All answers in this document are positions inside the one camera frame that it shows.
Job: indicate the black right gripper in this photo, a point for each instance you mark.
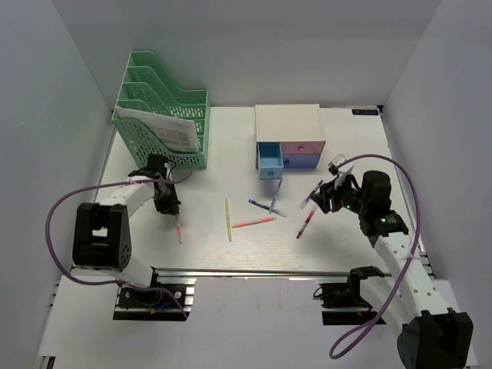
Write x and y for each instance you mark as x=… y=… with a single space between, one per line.
x=329 y=191

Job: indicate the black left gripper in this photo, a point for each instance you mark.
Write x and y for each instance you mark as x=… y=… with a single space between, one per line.
x=171 y=207

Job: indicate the pink pen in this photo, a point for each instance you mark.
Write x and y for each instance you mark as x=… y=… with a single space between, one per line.
x=178 y=228

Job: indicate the pink small drawer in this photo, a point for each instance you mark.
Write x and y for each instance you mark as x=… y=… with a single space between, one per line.
x=302 y=147

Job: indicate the booklet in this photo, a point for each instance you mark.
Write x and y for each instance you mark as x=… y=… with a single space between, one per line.
x=177 y=134

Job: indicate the light blue small drawer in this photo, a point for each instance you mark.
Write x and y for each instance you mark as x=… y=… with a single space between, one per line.
x=270 y=162

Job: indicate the white mini drawer cabinet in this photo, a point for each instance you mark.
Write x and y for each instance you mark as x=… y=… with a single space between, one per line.
x=298 y=122

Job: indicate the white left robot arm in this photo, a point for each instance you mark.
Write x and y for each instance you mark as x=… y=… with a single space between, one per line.
x=102 y=239

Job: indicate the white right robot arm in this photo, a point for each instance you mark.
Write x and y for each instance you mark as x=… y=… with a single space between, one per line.
x=430 y=333

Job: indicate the blue white pen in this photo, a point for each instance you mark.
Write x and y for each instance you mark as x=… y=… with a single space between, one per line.
x=308 y=197

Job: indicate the red pen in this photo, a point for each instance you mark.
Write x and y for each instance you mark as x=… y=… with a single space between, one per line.
x=307 y=221

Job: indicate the light blue pen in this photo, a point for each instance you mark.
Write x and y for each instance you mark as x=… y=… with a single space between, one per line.
x=274 y=199

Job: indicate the blue wide bottom drawer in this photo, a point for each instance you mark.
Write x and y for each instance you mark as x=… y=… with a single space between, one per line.
x=301 y=161

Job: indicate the orange pen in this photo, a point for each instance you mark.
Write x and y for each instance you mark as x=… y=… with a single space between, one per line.
x=253 y=222

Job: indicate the yellow pen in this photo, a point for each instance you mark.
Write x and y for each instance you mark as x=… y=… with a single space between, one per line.
x=228 y=219

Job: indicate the dark blue capped pen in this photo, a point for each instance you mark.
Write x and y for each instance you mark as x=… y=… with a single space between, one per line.
x=267 y=208

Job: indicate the black label sticker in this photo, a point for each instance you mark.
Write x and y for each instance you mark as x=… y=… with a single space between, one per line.
x=365 y=112

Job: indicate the green plastic file rack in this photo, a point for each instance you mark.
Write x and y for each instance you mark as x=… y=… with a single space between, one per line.
x=148 y=86

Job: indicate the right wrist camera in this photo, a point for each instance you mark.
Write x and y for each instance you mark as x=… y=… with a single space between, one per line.
x=339 y=170

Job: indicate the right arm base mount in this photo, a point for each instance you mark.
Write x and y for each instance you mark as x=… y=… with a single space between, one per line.
x=342 y=303

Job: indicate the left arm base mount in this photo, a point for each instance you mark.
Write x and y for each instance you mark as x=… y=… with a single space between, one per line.
x=170 y=299

